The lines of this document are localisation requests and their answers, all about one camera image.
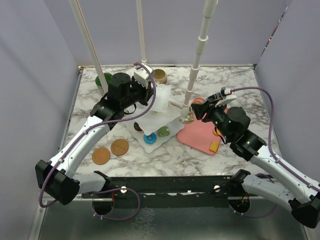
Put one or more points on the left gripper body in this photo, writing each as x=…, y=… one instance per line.
x=138, y=93

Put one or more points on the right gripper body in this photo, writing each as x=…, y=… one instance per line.
x=215, y=114

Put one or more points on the yellow round biscuit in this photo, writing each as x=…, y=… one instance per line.
x=216, y=132

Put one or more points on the sprinkled cake slice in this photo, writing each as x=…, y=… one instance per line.
x=189, y=119

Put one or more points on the pink serving tray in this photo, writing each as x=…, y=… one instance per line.
x=199, y=135

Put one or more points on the chocolate donut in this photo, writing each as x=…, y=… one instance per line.
x=137, y=127

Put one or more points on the white tiered serving stand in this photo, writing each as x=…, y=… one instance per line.
x=162, y=113

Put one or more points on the blue frosted donut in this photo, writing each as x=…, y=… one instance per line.
x=150, y=139

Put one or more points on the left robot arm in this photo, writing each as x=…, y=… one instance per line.
x=56, y=177

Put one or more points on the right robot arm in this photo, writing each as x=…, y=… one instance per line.
x=294, y=191

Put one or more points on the beige ceramic cup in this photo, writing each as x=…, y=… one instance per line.
x=160, y=76

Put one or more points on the wooden coaster near stand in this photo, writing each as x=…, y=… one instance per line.
x=119, y=147

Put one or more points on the wooden coaster near edge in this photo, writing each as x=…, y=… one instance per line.
x=101, y=156

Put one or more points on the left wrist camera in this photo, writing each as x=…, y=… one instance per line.
x=141, y=76

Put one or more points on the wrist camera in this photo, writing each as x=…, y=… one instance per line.
x=226, y=96
x=141, y=76

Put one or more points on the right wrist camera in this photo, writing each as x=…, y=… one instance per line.
x=226, y=96

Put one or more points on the white pvc frame middle pole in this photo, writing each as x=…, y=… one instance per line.
x=139, y=11

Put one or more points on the white pvc frame pole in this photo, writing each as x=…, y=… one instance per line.
x=139, y=11
x=202, y=39
x=80, y=19

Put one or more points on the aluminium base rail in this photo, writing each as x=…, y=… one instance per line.
x=175, y=192

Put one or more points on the white pvc frame right pole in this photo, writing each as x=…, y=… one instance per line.
x=202, y=39

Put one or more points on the white pvc frame left pole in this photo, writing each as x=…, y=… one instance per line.
x=80, y=19

